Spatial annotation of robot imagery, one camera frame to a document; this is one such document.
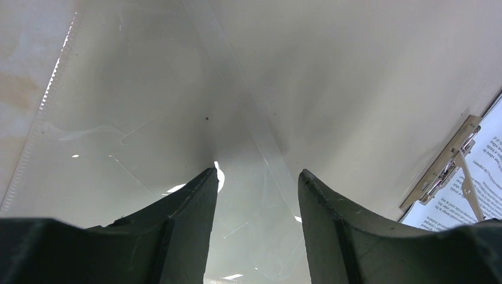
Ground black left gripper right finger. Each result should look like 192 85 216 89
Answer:
298 169 501 283

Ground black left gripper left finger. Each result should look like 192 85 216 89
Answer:
1 167 218 283

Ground printed white paper sheets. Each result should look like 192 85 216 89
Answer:
400 98 501 231

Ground metal folder clip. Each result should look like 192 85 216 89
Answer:
400 115 487 226

